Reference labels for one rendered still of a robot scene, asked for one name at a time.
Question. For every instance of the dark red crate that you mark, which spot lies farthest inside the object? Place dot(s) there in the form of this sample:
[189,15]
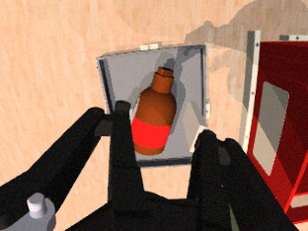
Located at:
[278,141]

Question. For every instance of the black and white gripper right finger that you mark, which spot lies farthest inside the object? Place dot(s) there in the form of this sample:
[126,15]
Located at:
[254,206]

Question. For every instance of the grey tray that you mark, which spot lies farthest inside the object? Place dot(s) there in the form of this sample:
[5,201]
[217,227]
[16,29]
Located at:
[120,73]

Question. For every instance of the brown bottle with red label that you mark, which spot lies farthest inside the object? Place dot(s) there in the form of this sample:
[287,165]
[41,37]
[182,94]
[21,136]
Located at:
[155,113]

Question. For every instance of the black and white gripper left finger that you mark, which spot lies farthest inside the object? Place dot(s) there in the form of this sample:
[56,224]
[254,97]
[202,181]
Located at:
[29,201]

